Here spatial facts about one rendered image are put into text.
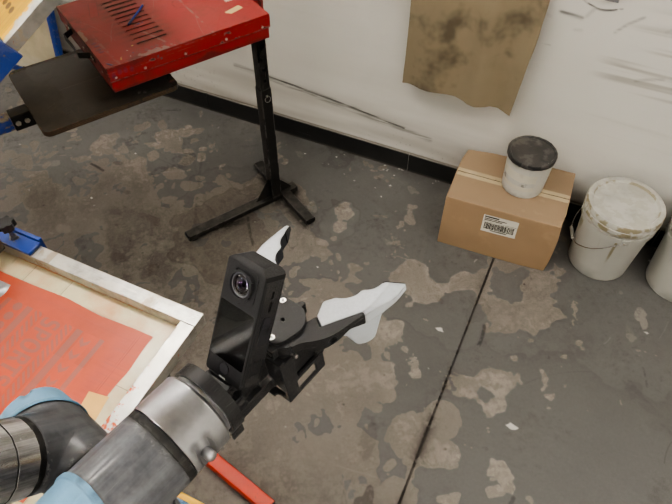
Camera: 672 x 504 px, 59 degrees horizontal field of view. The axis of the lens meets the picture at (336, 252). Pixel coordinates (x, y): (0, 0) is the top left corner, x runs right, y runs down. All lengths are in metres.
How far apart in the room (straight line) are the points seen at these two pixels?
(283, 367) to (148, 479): 0.14
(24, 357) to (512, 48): 2.03
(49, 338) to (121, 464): 1.05
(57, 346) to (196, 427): 1.03
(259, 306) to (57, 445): 0.25
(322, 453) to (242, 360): 1.79
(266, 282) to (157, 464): 0.16
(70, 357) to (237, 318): 1.01
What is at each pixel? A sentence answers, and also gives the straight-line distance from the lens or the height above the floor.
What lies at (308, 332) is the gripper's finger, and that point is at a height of 1.69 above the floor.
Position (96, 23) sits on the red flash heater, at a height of 1.10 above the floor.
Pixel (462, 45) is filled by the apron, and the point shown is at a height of 0.79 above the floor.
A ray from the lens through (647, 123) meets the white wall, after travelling 2.75.
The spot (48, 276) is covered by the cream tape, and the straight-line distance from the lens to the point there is 1.65.
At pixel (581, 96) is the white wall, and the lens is 2.71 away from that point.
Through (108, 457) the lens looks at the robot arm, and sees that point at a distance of 0.50.
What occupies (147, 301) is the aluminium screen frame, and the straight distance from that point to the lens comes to 1.47.
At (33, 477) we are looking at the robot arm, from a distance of 0.62.
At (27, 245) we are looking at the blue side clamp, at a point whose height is 1.00.
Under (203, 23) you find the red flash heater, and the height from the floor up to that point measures 1.10.
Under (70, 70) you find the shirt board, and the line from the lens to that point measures 2.34.
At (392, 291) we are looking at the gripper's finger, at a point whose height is 1.69.
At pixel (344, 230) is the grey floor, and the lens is 2.86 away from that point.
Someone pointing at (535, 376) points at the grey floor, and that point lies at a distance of 2.54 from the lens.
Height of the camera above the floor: 2.14
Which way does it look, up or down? 50 degrees down
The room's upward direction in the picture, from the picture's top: straight up
